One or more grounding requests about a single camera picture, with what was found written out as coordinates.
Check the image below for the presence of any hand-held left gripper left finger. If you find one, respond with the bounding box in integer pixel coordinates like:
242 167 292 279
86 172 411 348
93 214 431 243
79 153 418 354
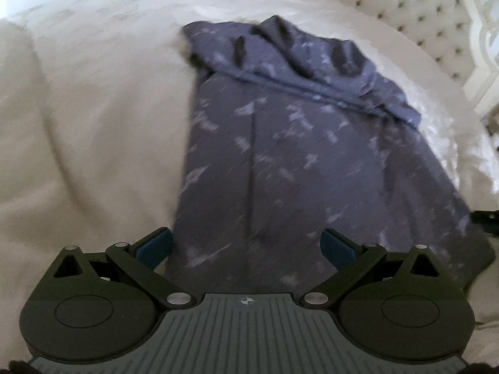
52 227 197 308

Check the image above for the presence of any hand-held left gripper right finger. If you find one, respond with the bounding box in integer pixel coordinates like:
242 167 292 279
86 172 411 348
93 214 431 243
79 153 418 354
299 227 450 309

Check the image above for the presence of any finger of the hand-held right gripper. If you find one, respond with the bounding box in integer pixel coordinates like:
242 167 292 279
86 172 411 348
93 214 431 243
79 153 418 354
471 210 499 238

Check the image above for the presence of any purple patterned hooded jacket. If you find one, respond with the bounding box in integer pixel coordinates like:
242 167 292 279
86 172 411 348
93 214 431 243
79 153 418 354
166 15 492 293

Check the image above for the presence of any white bed blanket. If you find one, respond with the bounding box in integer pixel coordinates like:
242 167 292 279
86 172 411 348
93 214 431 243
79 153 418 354
0 0 499 363

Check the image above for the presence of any white tufted headboard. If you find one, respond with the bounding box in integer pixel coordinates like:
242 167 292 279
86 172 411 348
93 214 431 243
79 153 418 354
298 0 499 119

